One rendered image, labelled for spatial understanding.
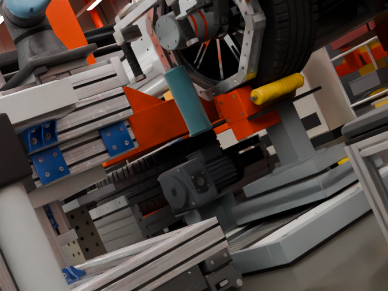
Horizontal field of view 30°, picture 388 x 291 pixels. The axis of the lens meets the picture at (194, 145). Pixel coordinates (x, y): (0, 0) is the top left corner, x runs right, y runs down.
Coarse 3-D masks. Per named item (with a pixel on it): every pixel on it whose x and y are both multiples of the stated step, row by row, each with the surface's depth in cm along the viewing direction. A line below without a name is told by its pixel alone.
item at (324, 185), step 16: (320, 176) 251; (336, 176) 255; (352, 176) 260; (272, 192) 276; (288, 192) 262; (304, 192) 256; (320, 192) 251; (336, 192) 258; (240, 208) 284; (256, 208) 277; (272, 208) 271; (288, 208) 265; (240, 224) 287
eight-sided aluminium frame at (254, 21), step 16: (240, 0) 248; (256, 0) 249; (160, 16) 286; (256, 16) 247; (256, 32) 252; (160, 48) 285; (256, 48) 254; (176, 64) 287; (240, 64) 256; (256, 64) 258; (192, 80) 279; (224, 80) 265; (240, 80) 259; (208, 96) 273
